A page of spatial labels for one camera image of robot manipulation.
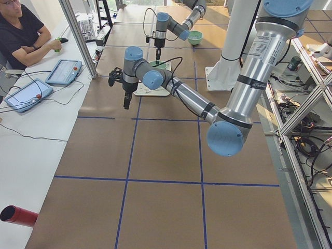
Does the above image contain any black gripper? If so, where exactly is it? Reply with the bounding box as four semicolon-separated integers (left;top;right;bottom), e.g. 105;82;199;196
146;36;165;64
108;67;138;109

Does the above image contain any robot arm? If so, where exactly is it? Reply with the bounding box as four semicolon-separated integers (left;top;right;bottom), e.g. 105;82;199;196
145;1;206;64
108;1;312;157

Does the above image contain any cream bear tray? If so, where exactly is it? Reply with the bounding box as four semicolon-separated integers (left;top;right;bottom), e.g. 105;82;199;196
133;61;173;97

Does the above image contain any green bowl with ice cubes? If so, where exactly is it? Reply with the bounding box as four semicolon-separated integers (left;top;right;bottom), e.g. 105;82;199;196
187;31;203;46

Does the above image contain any blue teach pendant far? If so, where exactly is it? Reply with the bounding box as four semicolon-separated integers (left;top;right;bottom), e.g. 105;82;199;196
45;59;82;86

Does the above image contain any blue teach pendant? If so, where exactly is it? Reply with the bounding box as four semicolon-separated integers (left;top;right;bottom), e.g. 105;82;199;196
45;59;82;86
4;78;53;113

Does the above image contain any black keyboard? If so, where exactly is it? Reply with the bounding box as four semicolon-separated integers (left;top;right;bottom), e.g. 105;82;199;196
78;19;95;42

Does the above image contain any blue teach pendant near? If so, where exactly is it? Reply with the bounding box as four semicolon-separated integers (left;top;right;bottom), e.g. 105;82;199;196
4;78;53;113

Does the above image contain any seated person in black shirt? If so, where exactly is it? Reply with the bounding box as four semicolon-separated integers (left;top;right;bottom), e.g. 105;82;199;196
1;1;62;70

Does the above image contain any green power box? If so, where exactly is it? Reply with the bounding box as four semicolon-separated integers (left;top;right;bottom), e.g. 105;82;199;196
287;56;301;72

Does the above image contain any red cylinder tube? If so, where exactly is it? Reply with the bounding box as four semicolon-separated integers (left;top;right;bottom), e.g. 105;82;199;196
1;205;38;227

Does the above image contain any aluminium frame rail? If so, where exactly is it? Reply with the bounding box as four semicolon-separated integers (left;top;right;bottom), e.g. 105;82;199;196
59;0;98;79

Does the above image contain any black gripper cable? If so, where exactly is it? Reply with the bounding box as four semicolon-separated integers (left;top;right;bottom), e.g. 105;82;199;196
151;57;200;122
142;7;182;42

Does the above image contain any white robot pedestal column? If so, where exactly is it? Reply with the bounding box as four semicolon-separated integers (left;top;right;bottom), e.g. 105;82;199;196
219;0;262;62

